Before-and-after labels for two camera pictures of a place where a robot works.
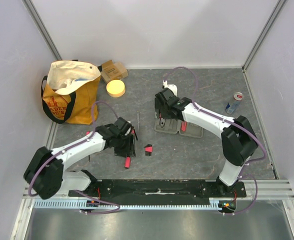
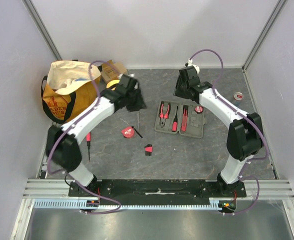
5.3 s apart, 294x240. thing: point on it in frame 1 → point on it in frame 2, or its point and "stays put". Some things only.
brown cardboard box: (111, 71) stays put
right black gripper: (160, 110) → (181, 88)
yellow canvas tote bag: (72, 89) stays put
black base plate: (157, 190) stays put
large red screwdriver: (127, 162) → (174, 127)
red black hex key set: (148, 150) stays put
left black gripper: (129, 149) → (139, 104)
